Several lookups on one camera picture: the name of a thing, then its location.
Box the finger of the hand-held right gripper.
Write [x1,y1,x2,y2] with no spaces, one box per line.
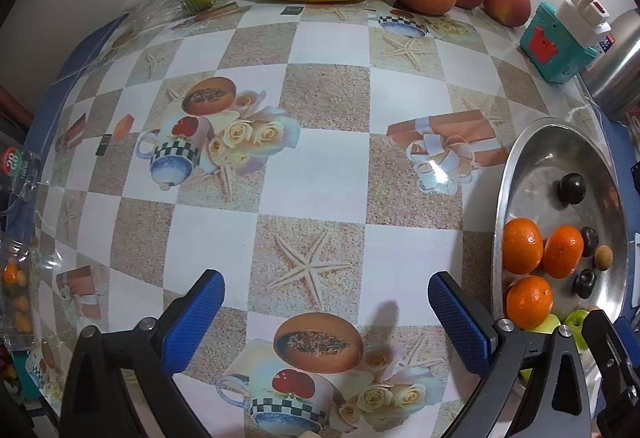
[582,309,640,399]
[617,318,640,354]

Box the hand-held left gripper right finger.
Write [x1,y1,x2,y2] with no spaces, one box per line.
[428,271,593,438]

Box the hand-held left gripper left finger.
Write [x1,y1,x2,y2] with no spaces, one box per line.
[60,269,226,438]

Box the green apple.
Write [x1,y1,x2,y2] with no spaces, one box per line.
[562,310,591,351]

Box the dark purple plum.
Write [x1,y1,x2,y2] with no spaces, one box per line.
[559,173,587,206]
[580,227,600,259]
[573,269,597,299]

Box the green mango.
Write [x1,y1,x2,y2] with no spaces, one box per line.
[520,313,562,381]

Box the small orange mandarin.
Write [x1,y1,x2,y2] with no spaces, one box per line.
[506,275,555,330]

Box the large orange mandarin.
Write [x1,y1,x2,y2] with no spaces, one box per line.
[502,217,544,275]
[543,225,585,279]

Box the round metal plate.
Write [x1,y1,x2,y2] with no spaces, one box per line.
[491,118,630,359]

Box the clear plastic kumquat box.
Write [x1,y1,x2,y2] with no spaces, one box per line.
[0,238,56,354]

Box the glass mug with logo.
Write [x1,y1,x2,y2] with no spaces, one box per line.
[0,145,51,219]

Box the checkered printed tablecloth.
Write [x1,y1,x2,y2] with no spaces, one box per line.
[0,0,640,438]

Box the stainless steel thermos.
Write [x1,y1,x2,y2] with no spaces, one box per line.
[580,8,640,121]

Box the teal toy box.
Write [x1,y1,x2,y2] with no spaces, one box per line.
[519,2,601,84]

